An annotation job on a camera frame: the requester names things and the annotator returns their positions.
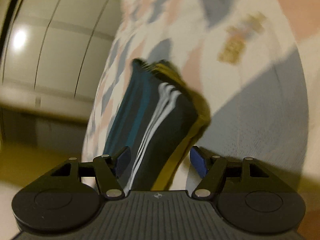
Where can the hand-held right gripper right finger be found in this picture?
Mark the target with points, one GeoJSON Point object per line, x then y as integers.
{"type": "Point", "coordinates": [198, 161]}

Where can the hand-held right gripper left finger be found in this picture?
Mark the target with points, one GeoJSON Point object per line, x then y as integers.
{"type": "Point", "coordinates": [121, 162]}

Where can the dark striped sweater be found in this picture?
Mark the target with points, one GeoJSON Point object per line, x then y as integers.
{"type": "Point", "coordinates": [162, 120]}

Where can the checkered quilt with bear print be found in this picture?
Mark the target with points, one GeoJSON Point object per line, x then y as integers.
{"type": "Point", "coordinates": [262, 105]}

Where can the white wardrobe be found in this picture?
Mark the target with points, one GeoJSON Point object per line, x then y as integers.
{"type": "Point", "coordinates": [62, 55]}

